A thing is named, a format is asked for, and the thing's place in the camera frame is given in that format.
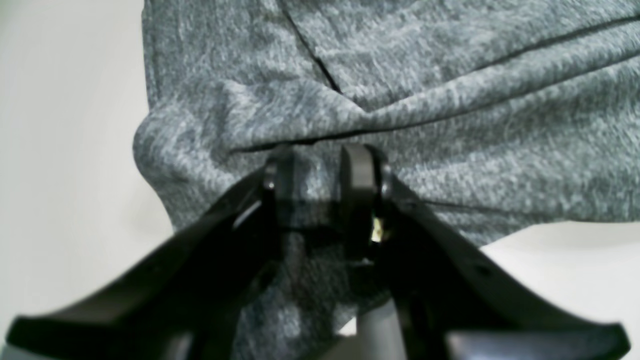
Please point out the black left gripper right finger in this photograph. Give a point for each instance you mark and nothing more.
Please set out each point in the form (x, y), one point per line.
(452, 301)

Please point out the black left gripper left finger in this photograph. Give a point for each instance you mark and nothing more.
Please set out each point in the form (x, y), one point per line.
(183, 300)

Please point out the grey long-sleeve T-shirt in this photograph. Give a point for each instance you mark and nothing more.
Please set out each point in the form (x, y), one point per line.
(498, 114)

